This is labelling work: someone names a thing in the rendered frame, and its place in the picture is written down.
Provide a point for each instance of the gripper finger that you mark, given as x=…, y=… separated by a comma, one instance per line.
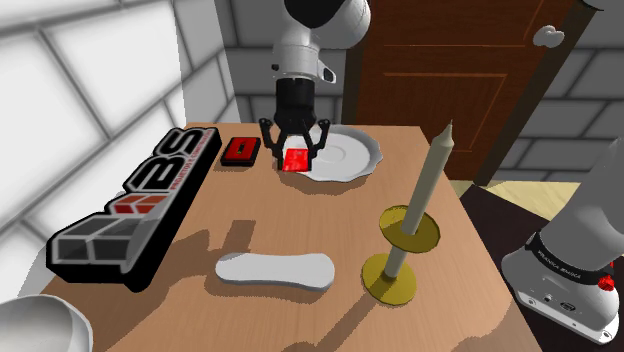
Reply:
x=318, y=139
x=269, y=136

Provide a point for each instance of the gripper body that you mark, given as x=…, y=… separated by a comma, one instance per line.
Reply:
x=294, y=100

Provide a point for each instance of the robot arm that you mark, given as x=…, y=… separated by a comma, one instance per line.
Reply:
x=575, y=229

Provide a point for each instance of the red flat block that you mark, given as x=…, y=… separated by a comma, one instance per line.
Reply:
x=296, y=160

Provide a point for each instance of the black and red box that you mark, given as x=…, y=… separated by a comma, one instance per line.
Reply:
x=241, y=151

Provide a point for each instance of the white wavy-rimmed plate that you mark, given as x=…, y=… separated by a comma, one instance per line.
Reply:
x=346, y=153

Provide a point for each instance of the wooden table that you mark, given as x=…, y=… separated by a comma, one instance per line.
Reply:
x=292, y=219

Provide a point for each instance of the beige candle in gold holder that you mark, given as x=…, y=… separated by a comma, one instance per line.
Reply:
x=428, y=180

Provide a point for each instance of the white oblong flat dish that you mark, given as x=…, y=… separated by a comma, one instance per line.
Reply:
x=275, y=269

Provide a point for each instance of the brown wooden door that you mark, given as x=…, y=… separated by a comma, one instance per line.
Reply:
x=438, y=78

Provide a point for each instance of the black lettered logo sign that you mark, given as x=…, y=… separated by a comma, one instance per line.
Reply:
x=146, y=195

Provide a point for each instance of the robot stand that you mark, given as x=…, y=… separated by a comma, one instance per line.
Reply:
x=492, y=219

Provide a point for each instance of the white bowl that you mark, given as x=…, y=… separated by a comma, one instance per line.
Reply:
x=34, y=324

